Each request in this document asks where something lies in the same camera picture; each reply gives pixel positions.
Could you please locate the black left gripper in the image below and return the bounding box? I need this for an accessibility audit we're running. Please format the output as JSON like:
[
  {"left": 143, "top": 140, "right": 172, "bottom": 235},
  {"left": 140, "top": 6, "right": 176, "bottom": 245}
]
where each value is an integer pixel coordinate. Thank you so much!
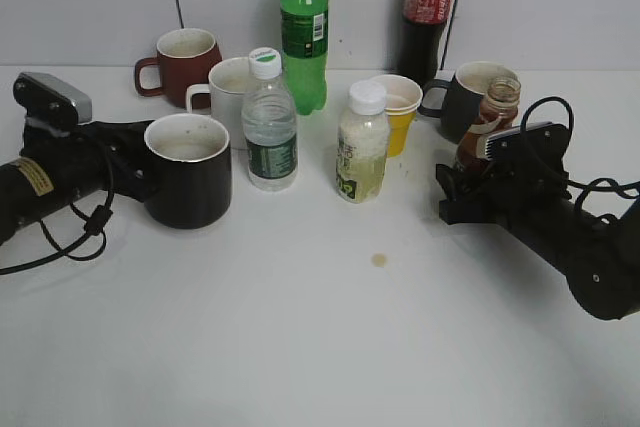
[{"left": 20, "top": 119, "right": 158, "bottom": 203}]

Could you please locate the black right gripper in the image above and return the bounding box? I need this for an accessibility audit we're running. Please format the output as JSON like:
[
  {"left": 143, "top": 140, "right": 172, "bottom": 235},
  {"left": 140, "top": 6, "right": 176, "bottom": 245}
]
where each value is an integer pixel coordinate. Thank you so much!
[{"left": 435, "top": 152, "right": 575, "bottom": 235}]

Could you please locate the black mug white interior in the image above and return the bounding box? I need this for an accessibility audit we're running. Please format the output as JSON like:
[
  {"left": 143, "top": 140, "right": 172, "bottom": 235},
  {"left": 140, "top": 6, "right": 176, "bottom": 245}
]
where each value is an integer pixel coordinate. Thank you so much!
[{"left": 144, "top": 113, "right": 232, "bottom": 229}]

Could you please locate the brown coffee bottle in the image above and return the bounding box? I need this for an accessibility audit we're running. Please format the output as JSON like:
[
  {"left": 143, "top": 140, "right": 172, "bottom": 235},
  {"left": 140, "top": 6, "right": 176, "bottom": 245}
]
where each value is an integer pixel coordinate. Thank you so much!
[{"left": 453, "top": 76, "right": 521, "bottom": 176}]

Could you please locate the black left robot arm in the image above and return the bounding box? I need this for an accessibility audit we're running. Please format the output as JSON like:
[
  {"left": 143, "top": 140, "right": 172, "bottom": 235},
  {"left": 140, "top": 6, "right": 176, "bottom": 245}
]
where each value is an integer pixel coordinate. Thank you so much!
[{"left": 1, "top": 121, "right": 157, "bottom": 242}]

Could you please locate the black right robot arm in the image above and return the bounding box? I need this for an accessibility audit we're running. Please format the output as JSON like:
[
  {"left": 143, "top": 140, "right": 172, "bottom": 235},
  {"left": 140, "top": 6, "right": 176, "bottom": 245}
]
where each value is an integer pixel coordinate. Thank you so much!
[{"left": 436, "top": 122, "right": 639, "bottom": 320}]

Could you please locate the yellow paper cup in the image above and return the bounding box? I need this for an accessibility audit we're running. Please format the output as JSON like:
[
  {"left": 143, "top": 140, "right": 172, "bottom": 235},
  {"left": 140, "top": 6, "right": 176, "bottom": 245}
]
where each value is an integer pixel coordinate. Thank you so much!
[{"left": 387, "top": 111, "right": 416, "bottom": 157}]

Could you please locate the white paper cup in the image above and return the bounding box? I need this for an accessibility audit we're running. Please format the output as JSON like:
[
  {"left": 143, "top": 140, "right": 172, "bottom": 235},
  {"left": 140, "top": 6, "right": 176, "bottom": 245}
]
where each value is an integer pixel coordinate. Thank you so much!
[{"left": 371, "top": 74, "right": 424, "bottom": 115}]

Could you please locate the dark grey mug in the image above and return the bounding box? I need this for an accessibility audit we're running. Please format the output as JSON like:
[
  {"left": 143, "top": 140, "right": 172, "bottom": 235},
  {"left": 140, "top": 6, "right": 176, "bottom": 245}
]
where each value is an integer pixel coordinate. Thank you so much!
[{"left": 418, "top": 61, "right": 518, "bottom": 143}]

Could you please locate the red mug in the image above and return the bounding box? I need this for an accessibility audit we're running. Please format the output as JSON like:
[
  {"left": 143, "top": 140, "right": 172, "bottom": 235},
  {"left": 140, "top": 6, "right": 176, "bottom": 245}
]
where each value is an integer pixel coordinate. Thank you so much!
[{"left": 134, "top": 28, "right": 222, "bottom": 109}]

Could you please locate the pale juice bottle white cap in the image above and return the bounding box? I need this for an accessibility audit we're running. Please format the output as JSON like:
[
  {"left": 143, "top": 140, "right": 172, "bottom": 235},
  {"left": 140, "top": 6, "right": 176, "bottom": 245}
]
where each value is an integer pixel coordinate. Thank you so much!
[{"left": 336, "top": 80, "right": 391, "bottom": 204}]

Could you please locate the clear water bottle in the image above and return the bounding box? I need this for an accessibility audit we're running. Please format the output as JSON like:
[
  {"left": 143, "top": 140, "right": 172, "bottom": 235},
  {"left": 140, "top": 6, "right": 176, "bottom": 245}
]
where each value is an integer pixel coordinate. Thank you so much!
[{"left": 241, "top": 47, "right": 298, "bottom": 192}]

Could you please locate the cola bottle red label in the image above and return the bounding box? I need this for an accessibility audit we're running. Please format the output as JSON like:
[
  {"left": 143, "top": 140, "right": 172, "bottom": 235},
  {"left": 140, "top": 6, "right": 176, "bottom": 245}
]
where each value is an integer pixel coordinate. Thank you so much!
[{"left": 397, "top": 0, "right": 453, "bottom": 85}]

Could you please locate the green soda bottle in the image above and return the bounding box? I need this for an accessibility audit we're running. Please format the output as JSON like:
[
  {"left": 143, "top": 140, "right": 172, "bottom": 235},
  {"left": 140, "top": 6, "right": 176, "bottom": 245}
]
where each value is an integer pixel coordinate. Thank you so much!
[{"left": 280, "top": 0, "right": 329, "bottom": 115}]

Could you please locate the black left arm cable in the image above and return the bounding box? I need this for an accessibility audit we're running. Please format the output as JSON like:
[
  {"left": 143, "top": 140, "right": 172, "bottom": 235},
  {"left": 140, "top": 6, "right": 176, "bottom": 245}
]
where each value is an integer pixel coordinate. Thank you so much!
[{"left": 0, "top": 126, "right": 117, "bottom": 276}]

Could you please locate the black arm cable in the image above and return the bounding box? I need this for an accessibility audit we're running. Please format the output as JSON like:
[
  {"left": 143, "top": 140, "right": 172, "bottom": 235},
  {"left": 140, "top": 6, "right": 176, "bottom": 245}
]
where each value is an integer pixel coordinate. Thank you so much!
[
  {"left": 519, "top": 95, "right": 640, "bottom": 228},
  {"left": 0, "top": 126, "right": 117, "bottom": 276}
]

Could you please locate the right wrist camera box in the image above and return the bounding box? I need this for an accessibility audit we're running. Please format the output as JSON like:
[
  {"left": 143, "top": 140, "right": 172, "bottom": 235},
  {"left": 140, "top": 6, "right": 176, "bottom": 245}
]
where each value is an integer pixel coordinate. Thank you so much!
[{"left": 475, "top": 121, "right": 570, "bottom": 161}]

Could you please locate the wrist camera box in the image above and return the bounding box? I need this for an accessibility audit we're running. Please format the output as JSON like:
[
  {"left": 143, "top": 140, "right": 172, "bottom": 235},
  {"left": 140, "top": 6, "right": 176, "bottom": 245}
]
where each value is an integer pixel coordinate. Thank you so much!
[
  {"left": 13, "top": 72, "right": 93, "bottom": 132},
  {"left": 475, "top": 121, "right": 570, "bottom": 161}
]

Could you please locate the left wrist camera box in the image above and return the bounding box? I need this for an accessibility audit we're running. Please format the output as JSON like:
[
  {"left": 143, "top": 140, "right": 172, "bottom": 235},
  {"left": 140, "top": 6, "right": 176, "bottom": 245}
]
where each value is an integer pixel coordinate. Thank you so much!
[{"left": 13, "top": 72, "right": 93, "bottom": 132}]

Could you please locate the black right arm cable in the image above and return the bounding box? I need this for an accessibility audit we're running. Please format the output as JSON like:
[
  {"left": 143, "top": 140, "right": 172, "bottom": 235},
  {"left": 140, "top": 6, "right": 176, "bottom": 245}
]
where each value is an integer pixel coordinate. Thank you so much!
[{"left": 519, "top": 95, "right": 640, "bottom": 228}]

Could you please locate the black wall cable right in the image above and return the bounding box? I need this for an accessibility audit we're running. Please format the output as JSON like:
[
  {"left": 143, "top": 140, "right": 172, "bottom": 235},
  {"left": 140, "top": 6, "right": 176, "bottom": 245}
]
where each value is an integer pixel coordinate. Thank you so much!
[{"left": 437, "top": 0, "right": 470, "bottom": 73}]

